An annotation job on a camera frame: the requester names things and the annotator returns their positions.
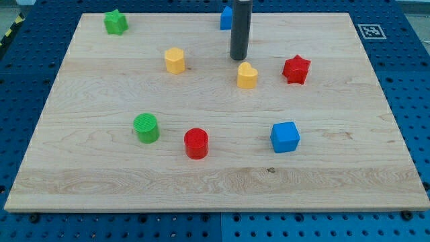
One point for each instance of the red star block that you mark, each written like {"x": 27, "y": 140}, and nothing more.
{"x": 296, "y": 69}

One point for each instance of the blue cube block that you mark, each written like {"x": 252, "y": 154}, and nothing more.
{"x": 284, "y": 137}

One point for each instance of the green cylinder block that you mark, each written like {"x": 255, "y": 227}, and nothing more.
{"x": 146, "y": 128}

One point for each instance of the blue pentagon block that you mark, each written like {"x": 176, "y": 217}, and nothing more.
{"x": 226, "y": 18}

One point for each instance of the yellow heart block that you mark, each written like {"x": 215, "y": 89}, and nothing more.
{"x": 247, "y": 76}

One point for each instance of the wooden board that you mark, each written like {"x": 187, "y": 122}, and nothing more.
{"x": 84, "y": 155}

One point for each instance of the yellow hexagon block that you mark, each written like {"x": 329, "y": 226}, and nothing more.
{"x": 175, "y": 60}

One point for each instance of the red cylinder block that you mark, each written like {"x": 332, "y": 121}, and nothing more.
{"x": 196, "y": 143}

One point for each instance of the green star block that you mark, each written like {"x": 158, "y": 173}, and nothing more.
{"x": 115, "y": 22}

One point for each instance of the white fiducial marker tag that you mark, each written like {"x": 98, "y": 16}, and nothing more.
{"x": 372, "y": 32}

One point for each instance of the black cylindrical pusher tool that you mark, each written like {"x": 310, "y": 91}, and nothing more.
{"x": 240, "y": 29}

